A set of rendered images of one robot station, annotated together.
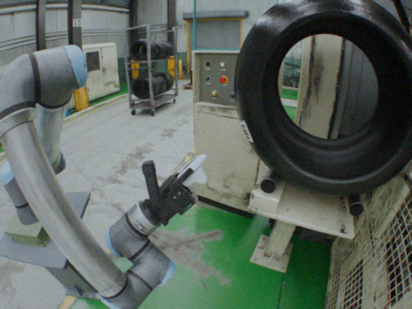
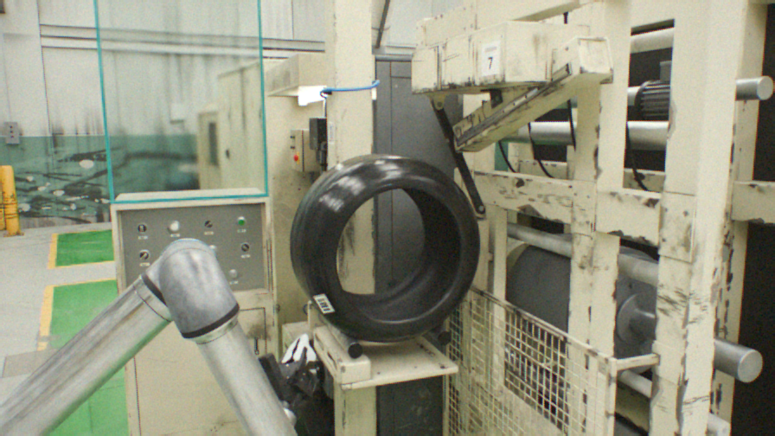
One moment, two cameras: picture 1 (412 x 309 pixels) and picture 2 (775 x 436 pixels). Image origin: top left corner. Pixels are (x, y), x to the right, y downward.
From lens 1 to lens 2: 1.22 m
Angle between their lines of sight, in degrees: 49
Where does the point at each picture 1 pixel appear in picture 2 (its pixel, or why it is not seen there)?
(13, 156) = (244, 347)
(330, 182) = (410, 320)
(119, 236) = not seen: outside the picture
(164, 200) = (296, 384)
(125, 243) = not seen: outside the picture
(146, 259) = not seen: outside the picture
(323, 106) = (361, 258)
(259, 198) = (350, 368)
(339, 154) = (399, 302)
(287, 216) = (382, 376)
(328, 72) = (361, 217)
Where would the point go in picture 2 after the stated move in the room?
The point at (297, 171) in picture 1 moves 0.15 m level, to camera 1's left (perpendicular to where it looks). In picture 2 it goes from (379, 323) to (341, 336)
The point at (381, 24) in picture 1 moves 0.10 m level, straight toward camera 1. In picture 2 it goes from (425, 184) to (427, 189)
